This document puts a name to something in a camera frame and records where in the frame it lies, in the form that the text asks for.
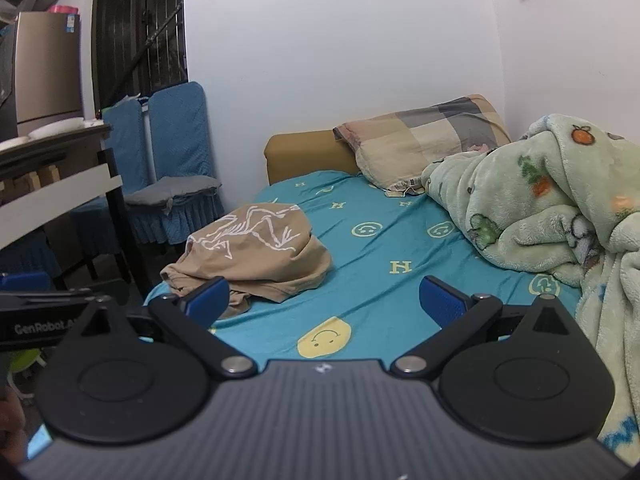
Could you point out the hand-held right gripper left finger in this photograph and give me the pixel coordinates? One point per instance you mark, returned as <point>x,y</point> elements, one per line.
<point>207,301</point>

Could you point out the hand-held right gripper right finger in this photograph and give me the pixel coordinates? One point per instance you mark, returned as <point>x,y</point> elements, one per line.
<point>442,305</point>

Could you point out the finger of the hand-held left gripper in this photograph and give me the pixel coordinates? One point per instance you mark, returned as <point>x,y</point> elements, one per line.
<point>55,298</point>

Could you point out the tan printed t-shirt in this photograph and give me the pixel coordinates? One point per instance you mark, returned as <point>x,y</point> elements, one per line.
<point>260,255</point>

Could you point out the lime green stool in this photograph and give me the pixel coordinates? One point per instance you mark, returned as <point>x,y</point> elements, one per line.
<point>27,360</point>

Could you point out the blue covered chair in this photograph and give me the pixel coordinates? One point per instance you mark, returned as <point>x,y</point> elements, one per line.
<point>177,130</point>
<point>122,140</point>
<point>27,255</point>

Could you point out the bed with teal printed sheet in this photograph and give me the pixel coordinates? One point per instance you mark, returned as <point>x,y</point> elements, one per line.
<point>380,255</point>

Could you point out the dining table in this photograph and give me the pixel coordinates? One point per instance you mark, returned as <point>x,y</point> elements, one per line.
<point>60,187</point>

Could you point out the grey seat cloth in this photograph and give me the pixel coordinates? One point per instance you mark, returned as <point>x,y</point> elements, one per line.
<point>170,191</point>

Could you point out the green printed fleece blanket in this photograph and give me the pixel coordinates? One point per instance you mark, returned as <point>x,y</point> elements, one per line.
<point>550,210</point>

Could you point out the white plate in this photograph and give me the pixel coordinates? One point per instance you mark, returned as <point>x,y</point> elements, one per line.
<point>14,143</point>

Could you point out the plaid pillow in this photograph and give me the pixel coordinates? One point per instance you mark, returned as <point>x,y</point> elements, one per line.
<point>425,140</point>

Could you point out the mustard headboard cushion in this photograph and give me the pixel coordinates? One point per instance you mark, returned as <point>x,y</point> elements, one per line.
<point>305,152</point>

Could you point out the champagne refrigerator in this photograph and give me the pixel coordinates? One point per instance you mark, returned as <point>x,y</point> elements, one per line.
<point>47,70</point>

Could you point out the black window grille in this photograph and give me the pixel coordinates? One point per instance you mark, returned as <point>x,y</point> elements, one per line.
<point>135,25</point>

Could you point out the pink lid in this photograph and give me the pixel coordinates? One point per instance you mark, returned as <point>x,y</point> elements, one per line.
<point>63,9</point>

